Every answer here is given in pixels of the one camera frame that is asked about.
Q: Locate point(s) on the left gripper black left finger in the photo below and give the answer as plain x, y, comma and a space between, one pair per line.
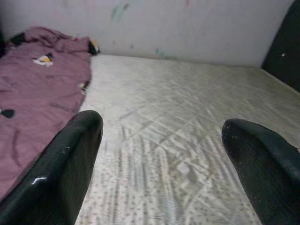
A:
51, 171

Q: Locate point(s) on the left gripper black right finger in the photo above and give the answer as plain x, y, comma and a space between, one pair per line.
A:
269, 173

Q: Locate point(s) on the purple cartoon print blanket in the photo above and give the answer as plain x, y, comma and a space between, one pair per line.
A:
39, 82

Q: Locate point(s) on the quilted cream mattress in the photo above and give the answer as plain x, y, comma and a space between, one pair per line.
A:
175, 105

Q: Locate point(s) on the dark tufted headboard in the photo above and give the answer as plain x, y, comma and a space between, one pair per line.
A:
286, 51

